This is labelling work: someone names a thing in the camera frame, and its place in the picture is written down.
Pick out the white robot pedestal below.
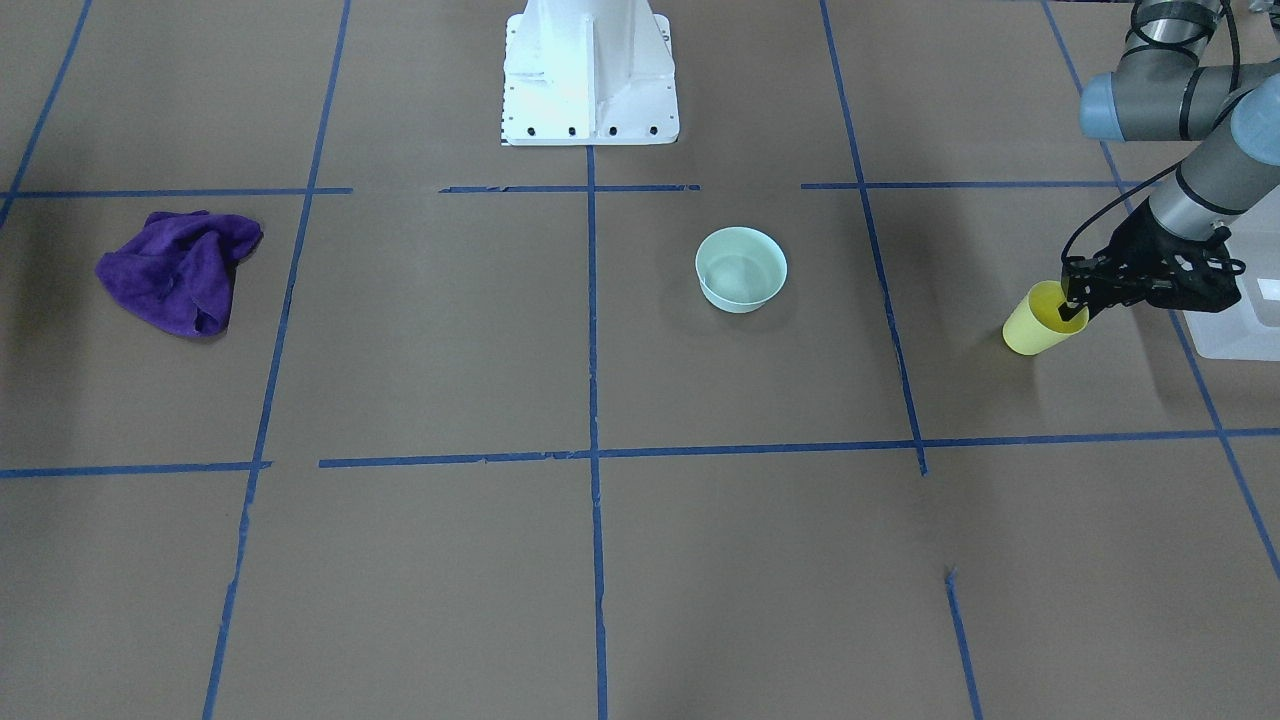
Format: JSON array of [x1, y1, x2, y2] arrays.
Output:
[[500, 1, 681, 147]]

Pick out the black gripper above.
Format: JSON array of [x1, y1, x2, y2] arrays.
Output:
[[1057, 205, 1245, 324]]

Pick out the yellow plastic cup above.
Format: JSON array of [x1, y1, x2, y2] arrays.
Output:
[[1001, 281, 1089, 356]]

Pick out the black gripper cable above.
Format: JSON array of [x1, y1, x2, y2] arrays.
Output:
[[1060, 0, 1243, 263]]

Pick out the clear plastic bin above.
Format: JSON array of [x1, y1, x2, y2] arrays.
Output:
[[1187, 227, 1279, 363]]

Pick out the mint green bowl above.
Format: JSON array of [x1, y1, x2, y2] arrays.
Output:
[[694, 225, 788, 314]]

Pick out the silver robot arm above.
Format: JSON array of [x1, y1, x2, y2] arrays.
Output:
[[1055, 1, 1279, 322]]

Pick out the purple cloth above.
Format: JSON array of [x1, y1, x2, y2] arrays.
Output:
[[93, 210, 262, 340]]

